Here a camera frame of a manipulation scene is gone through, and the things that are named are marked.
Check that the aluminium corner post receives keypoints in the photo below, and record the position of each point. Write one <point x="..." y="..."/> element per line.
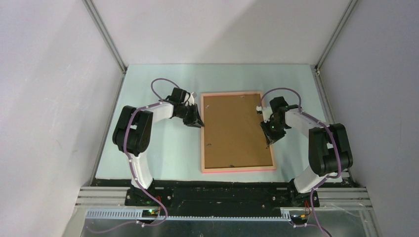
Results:
<point x="336" y="33"/>
<point x="105" y="34"/>

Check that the brown backing board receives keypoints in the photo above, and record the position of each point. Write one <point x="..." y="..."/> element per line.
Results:
<point x="235" y="130"/>

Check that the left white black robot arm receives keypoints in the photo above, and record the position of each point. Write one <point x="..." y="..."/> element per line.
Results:
<point x="132" y="134"/>

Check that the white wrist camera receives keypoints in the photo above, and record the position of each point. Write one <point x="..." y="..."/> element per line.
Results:
<point x="191" y="99"/>
<point x="266" y="112"/>

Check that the left aluminium corner post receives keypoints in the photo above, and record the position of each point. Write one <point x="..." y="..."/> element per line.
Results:
<point x="105" y="34"/>

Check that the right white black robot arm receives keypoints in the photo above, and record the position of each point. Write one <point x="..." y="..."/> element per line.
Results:
<point x="329" y="152"/>

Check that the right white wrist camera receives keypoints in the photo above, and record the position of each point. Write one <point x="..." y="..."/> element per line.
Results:
<point x="266" y="112"/>

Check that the right aluminium corner post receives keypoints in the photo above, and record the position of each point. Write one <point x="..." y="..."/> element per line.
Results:
<point x="336" y="33"/>

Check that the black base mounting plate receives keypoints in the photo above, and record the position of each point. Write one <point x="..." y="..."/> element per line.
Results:
<point x="215" y="191"/>

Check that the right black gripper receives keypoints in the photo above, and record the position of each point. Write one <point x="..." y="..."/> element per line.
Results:
<point x="270" y="137"/>

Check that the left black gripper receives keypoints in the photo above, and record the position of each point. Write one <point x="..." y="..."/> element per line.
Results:
<point x="194" y="120"/>

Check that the orange wooden picture frame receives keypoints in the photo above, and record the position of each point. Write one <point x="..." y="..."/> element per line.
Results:
<point x="203" y="137"/>

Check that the aluminium front rail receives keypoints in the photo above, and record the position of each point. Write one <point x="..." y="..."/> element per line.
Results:
<point x="109" y="203"/>

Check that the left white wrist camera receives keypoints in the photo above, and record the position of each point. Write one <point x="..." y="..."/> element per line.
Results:
<point x="191" y="99"/>

